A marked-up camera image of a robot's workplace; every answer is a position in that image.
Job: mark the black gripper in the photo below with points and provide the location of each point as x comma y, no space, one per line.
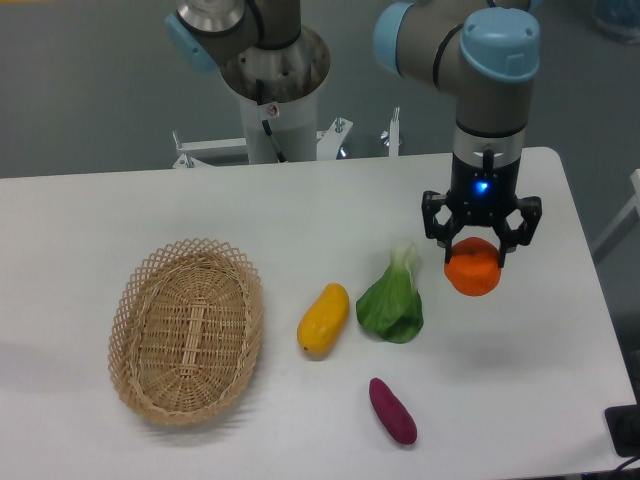
484,198

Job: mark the orange fruit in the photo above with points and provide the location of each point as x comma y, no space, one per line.
473,268

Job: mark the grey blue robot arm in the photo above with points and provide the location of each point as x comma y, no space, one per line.
483,53

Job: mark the green bok choy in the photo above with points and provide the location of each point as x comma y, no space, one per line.
391,307

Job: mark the white furniture leg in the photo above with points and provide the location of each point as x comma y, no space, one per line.
620,226

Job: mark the yellow mango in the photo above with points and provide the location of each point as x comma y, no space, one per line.
322,324

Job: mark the purple sweet potato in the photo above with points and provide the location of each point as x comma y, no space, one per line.
392,413

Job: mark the blue object top right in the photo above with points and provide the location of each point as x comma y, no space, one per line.
618,19

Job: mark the black device at edge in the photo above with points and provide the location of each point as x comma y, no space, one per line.
623,426

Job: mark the woven wicker basket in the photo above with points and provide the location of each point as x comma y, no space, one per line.
187,332

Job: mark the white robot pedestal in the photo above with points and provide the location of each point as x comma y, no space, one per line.
273,133

